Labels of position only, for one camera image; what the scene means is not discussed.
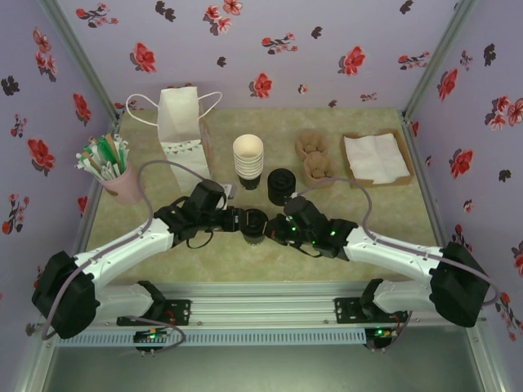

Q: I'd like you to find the stack of brown pulp carriers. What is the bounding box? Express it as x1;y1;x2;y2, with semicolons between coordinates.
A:
294;129;338;191

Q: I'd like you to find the black plastic cup lid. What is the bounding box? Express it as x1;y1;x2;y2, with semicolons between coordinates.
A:
244;207;270;238

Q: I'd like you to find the white wrapped straw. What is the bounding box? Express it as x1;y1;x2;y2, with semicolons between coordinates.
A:
74;151;105;180
114;132;131;172

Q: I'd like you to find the stack of paper cups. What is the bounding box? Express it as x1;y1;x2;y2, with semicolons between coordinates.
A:
232;134;265;191

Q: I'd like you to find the brown wooden stirrer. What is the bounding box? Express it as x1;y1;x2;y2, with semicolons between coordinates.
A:
104;133;126;171

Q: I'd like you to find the stack of black lids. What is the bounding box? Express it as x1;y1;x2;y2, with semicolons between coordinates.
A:
266;167;297;205

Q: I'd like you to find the grey left arm cable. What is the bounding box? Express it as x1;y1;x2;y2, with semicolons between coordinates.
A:
40;160;216;356

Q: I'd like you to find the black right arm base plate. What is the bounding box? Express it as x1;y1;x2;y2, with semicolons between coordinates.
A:
333;296;409;324

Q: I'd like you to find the stack of white napkins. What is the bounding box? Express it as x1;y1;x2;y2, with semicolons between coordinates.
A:
343;132;411;183

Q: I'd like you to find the pink straw holder cup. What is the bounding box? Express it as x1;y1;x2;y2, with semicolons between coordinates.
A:
100;163;142;207

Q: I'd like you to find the brown cardboard tray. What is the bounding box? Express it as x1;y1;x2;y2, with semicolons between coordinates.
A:
340;129;416;189

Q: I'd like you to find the grey right arm cable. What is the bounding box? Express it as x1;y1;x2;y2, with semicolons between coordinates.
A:
292;177;502;353

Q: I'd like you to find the grey slotted cable duct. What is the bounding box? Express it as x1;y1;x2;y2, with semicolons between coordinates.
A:
55;328;368;347

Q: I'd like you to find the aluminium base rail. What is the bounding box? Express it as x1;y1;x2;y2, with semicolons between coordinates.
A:
40;280;487;327

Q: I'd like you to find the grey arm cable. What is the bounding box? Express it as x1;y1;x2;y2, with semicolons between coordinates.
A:
292;177;502;353
40;160;216;356

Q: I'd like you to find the white paper bag with handles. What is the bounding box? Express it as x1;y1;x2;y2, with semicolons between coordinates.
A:
125;87;224;193

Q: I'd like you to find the aluminium frame post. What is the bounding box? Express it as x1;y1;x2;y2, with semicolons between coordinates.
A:
402;0;479;119
38;0;123;123

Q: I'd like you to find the black paper coffee cup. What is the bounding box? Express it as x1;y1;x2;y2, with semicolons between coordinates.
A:
241;230;266;247

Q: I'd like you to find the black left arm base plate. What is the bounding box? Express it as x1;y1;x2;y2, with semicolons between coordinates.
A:
117;299;192;327

